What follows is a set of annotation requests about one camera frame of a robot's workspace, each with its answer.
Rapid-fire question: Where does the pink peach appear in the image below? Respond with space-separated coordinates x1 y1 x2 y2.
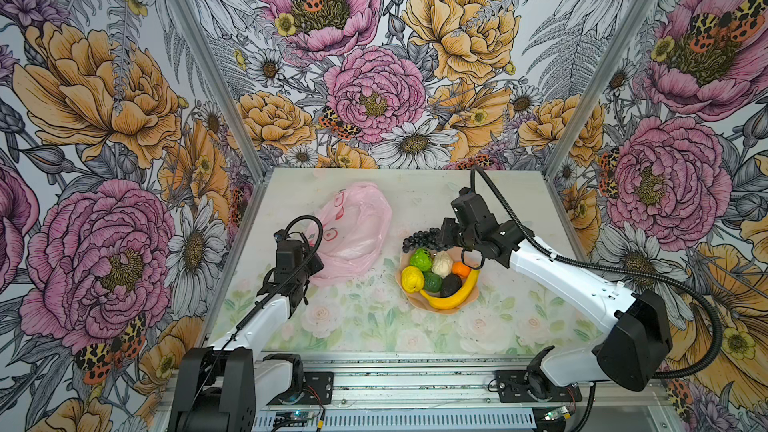
451 262 472 280

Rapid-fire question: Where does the dark purple grape bunch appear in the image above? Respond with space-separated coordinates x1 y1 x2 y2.
402 228 447 253

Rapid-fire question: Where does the cream garlic bulb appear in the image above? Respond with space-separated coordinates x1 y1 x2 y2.
431 251 454 279

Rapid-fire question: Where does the black plum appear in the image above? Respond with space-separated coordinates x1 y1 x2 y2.
440 273 463 298

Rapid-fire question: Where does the bright green lime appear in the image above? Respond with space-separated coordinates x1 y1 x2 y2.
409 248 433 272

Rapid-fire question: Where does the pink plastic bag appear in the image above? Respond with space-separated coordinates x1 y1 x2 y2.
304 182 392 287

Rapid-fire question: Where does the yellow banana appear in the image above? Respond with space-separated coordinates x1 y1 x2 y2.
419 269 480 311

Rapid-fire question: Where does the yellow lemon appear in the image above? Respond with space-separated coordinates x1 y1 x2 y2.
400 266 425 294

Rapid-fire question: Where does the pink scalloped plate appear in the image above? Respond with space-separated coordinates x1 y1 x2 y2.
395 247 480 314

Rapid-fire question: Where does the dark green avocado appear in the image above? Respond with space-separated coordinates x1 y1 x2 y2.
423 271 443 295

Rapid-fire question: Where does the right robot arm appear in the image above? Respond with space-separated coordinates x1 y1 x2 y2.
440 188 672 400

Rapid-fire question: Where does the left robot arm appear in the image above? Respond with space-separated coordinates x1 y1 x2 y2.
167 237 323 431

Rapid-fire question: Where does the left green circuit board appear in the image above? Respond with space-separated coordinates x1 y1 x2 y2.
272 411 313 431

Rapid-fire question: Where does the green circuit board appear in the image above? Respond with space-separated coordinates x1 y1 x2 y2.
543 405 571 421
272 411 313 431

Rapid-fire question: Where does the right green circuit board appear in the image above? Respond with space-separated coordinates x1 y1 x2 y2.
543 405 571 421

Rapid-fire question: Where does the left black cable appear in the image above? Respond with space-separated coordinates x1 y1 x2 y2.
179 214 325 427

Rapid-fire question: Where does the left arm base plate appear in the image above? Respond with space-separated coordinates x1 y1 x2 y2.
269 371 335 406

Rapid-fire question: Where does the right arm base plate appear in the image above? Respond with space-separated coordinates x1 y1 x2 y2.
486 369 582 403

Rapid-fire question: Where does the aluminium mounting rail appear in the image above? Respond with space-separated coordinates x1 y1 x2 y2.
157 352 670 412

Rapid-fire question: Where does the white vented cable duct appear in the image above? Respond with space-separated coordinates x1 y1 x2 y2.
251 409 538 432

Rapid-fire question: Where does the right aluminium frame post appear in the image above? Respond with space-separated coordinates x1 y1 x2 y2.
543 0 657 181

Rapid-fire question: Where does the aluminium frame post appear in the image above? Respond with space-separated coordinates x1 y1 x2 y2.
543 0 657 181
166 0 266 185

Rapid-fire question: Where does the left aluminium frame post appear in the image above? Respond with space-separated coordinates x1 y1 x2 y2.
166 0 266 185

